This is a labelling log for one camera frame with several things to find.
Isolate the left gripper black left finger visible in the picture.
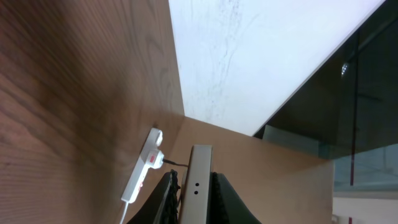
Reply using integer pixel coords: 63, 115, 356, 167
127, 169, 180, 224

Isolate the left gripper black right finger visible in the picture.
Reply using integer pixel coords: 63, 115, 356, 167
208, 172, 261, 224

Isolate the white power strip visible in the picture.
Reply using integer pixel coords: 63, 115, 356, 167
121, 128, 164, 203

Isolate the dark glass partition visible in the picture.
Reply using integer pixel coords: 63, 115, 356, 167
256, 0, 397, 191

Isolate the white power strip cord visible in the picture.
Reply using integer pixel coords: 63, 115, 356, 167
119, 201, 129, 224

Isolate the black usb charger cable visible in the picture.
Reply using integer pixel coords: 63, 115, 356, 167
162, 157, 189, 168

